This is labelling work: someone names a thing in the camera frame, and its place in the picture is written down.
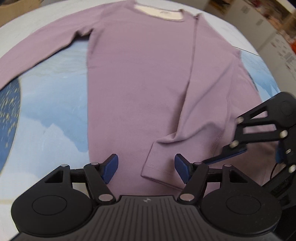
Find purple long-sleeve shirt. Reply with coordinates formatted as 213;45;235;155
1;1;261;202

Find white cabinet row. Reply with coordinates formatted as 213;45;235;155
226;0;296;77

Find blue mountain table mat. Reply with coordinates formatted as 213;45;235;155
0;39;282;202

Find black cable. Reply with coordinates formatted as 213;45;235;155
268;162;282;183

